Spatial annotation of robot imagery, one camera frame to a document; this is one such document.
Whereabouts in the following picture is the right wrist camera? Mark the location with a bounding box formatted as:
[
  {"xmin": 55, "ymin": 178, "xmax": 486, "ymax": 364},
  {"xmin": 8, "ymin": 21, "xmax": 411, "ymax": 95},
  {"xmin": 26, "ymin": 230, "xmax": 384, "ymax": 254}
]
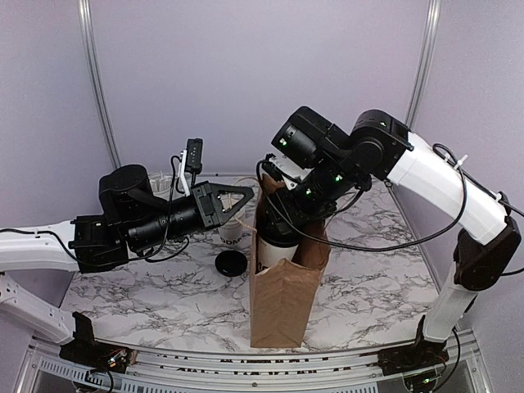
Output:
[{"xmin": 262, "ymin": 153, "xmax": 311, "ymax": 191}]

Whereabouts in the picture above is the left aluminium frame post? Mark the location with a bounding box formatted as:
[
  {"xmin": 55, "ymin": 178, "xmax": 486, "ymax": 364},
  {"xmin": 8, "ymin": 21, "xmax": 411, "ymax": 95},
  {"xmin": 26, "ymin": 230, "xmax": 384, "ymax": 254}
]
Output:
[{"xmin": 78, "ymin": 0, "xmax": 121, "ymax": 169}]

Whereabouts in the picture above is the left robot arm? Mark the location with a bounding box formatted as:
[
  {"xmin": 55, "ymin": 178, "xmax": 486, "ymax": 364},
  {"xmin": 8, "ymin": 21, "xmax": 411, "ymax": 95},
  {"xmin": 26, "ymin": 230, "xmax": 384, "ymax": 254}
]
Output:
[{"xmin": 1, "ymin": 164, "xmax": 254, "ymax": 373}]

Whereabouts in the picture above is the brown paper bag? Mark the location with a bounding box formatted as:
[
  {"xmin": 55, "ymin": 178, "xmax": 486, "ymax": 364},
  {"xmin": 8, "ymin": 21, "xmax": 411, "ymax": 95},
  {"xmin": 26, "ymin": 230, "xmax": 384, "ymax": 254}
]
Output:
[{"xmin": 248, "ymin": 175, "xmax": 331, "ymax": 349}]

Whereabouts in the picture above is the white canister with stirrers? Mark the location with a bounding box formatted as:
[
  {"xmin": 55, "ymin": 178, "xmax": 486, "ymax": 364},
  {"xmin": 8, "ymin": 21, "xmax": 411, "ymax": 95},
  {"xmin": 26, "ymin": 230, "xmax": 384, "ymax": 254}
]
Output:
[{"xmin": 149, "ymin": 172, "xmax": 172, "ymax": 194}]

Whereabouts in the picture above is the aluminium front rail base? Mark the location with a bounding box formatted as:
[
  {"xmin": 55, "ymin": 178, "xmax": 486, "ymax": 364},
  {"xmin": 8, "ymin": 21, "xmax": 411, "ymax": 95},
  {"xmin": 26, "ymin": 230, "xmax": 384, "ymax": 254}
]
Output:
[{"xmin": 13, "ymin": 330, "xmax": 494, "ymax": 392}]

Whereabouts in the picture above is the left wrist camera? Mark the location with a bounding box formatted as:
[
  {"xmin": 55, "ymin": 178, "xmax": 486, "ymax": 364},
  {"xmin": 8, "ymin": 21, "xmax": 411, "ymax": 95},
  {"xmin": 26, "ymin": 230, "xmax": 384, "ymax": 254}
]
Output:
[{"xmin": 174, "ymin": 138, "xmax": 203, "ymax": 197}]

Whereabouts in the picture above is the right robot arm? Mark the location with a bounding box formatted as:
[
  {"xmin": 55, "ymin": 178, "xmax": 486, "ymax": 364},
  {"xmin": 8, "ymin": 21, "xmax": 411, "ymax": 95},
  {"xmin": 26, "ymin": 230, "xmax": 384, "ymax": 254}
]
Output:
[{"xmin": 256, "ymin": 106, "xmax": 522, "ymax": 375}]

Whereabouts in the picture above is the right aluminium frame post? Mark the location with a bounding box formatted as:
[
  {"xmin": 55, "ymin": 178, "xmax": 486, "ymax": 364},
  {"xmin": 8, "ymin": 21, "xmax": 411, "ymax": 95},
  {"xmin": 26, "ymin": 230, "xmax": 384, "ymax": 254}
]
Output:
[{"xmin": 405, "ymin": 0, "xmax": 442, "ymax": 129}]

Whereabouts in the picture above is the black plastic cup lid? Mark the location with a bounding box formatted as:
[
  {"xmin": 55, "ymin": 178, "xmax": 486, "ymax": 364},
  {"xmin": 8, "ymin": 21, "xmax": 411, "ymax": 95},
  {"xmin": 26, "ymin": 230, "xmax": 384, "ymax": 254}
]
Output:
[{"xmin": 215, "ymin": 250, "xmax": 247, "ymax": 278}]

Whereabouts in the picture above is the single white paper cup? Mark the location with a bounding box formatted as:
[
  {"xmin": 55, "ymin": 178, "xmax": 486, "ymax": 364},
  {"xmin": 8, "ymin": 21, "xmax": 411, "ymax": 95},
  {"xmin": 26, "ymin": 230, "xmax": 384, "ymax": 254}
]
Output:
[{"xmin": 256, "ymin": 237, "xmax": 298, "ymax": 273}]

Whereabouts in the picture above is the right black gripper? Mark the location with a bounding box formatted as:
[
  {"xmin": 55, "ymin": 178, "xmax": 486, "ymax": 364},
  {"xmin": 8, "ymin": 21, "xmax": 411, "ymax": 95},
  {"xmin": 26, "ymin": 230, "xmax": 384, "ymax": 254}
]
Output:
[{"xmin": 264, "ymin": 151, "xmax": 361, "ymax": 236}]

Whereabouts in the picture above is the aluminium frame post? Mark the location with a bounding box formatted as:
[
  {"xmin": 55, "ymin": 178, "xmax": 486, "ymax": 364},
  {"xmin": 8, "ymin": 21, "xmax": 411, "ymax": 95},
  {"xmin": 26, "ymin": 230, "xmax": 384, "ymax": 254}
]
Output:
[
  {"xmin": 405, "ymin": 0, "xmax": 442, "ymax": 129},
  {"xmin": 78, "ymin": 0, "xmax": 121, "ymax": 169}
]

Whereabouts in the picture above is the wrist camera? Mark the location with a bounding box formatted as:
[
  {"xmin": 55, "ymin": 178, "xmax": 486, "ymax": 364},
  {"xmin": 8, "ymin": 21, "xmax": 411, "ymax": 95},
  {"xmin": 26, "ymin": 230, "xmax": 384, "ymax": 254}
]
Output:
[
  {"xmin": 174, "ymin": 138, "xmax": 203, "ymax": 197},
  {"xmin": 262, "ymin": 153, "xmax": 311, "ymax": 191}
]

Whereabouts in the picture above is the stack of white paper cups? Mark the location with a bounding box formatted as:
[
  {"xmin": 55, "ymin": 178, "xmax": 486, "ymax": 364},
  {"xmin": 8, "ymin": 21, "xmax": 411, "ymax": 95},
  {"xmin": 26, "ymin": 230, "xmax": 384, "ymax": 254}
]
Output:
[{"xmin": 218, "ymin": 194, "xmax": 246, "ymax": 247}]

